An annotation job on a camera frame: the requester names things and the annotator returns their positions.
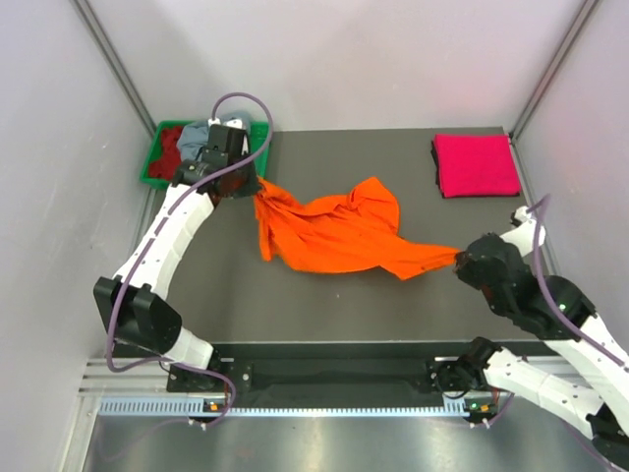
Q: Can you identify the orange t shirt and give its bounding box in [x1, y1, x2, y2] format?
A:
[254, 177, 460, 280]

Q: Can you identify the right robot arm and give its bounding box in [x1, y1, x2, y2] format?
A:
[431, 233, 628, 469]

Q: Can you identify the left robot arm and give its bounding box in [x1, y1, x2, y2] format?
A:
[93, 117, 257, 390]

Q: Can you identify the green plastic bin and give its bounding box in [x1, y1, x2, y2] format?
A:
[140, 120, 269, 190]

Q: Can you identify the grey-blue t shirt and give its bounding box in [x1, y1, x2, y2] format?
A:
[177, 111, 252, 161]

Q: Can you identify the dark red t shirt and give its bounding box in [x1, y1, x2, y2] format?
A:
[147, 126, 183, 181]

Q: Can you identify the folded pink t shirt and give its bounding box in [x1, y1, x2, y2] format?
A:
[431, 133, 523, 199]

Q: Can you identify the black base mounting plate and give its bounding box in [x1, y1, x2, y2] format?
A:
[167, 338, 496, 405]

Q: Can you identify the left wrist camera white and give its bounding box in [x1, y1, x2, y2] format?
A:
[206, 116, 250, 130]

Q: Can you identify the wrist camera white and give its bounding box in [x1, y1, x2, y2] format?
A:
[500, 206, 538, 257]
[206, 116, 250, 130]

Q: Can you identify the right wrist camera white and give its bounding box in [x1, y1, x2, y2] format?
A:
[500, 206, 538, 257]

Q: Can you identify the aluminium corner post right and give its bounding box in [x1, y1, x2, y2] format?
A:
[508, 0, 603, 142]

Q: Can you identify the aluminium corner post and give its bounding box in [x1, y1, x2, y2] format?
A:
[508, 0, 603, 142]
[70, 0, 156, 136]

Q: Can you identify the aluminium corner post left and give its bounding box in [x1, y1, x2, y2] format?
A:
[70, 0, 156, 136]

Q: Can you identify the aluminium front rail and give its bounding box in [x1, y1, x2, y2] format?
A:
[78, 356, 178, 394]

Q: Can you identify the slotted cable duct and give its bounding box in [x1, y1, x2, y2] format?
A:
[98, 397, 497, 419]

